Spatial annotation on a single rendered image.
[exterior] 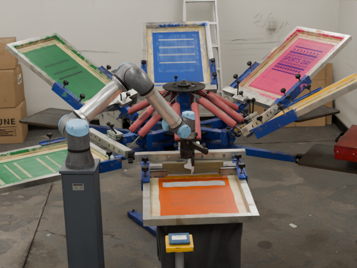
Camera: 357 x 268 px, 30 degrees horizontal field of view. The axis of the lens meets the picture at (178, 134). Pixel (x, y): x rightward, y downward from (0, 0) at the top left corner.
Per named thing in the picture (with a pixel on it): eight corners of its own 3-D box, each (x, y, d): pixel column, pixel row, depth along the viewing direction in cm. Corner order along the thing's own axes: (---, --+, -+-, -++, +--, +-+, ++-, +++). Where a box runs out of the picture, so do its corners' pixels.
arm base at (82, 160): (62, 169, 340) (61, 151, 337) (68, 159, 354) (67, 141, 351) (92, 169, 339) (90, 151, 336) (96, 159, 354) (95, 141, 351)
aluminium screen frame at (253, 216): (259, 222, 335) (259, 215, 334) (143, 226, 332) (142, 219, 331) (238, 166, 410) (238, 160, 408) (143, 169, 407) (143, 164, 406)
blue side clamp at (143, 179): (150, 190, 379) (149, 179, 377) (141, 191, 379) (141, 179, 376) (149, 171, 407) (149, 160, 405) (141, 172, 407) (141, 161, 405)
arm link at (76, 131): (70, 151, 336) (68, 126, 332) (64, 144, 348) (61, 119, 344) (93, 148, 341) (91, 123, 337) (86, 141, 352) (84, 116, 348)
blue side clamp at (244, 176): (247, 187, 381) (247, 175, 379) (238, 187, 381) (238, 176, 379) (240, 168, 410) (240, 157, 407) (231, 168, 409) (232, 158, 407)
